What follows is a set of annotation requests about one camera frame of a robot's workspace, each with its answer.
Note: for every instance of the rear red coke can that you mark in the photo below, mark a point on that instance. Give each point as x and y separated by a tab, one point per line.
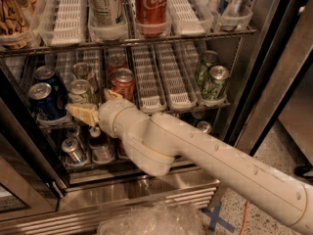
115	62

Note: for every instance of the rear blue pepsi can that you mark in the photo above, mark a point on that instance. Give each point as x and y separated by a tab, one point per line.
51	76

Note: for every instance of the top shelf lacroix can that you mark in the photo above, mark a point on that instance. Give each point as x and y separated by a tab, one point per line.
13	25

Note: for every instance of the rear green can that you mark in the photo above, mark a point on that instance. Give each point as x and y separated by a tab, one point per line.
206	60

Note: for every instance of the top shelf coke can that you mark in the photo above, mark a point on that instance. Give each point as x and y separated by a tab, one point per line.
151	16

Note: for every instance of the blue tape cross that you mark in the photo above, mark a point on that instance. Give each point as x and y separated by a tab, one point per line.
216	220

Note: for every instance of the fridge door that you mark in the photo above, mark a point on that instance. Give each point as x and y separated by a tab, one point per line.
277	75

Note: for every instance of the green can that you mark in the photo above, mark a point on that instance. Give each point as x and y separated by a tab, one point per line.
215	83
206	60
204	126

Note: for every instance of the front red coke can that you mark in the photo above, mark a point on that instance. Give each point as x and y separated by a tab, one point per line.
123	83

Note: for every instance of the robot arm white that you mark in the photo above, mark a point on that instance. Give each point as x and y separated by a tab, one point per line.
153	142

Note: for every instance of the front blue pepsi can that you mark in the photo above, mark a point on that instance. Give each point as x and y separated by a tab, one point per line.
46	101

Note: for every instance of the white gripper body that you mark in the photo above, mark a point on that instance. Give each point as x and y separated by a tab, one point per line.
107	116

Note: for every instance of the bottom silver can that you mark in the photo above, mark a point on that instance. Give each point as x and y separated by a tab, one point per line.
74	151

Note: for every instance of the bubble wrap sheet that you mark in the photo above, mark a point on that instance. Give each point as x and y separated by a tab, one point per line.
161	219

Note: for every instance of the blue pepsi can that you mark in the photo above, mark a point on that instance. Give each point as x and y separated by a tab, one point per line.
51	76
46	101

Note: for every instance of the top shelf white can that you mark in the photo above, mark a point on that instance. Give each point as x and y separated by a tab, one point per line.
107	12

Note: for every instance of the stainless steel fridge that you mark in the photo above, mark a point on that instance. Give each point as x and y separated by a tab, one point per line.
51	199

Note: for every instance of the front green can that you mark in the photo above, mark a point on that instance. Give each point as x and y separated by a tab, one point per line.
215	83

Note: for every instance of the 7up can white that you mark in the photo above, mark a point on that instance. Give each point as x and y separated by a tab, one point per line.
83	70
80	91

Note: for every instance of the red coke can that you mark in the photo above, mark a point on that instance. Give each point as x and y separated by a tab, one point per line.
115	62
123	83

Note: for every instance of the bottom green can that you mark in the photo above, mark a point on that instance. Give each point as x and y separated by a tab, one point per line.
204	126

